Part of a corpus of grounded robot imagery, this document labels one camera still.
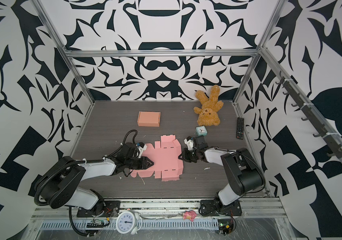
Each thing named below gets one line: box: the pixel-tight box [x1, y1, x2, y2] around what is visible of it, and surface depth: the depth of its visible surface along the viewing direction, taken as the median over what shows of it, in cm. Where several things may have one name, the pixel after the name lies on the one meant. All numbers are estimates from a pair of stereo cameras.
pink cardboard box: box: [130, 135, 184, 182], surface depth 91 cm
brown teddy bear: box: [193, 85, 224, 126], surface depth 106 cm
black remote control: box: [236, 117, 244, 140], surface depth 104 cm
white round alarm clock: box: [114, 210, 142, 235], surface depth 70 cm
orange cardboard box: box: [137, 111, 161, 127], surface depth 107 cm
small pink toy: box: [182, 210, 197, 222], surface depth 72 cm
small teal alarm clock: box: [195, 125, 208, 136], surface depth 104 cm
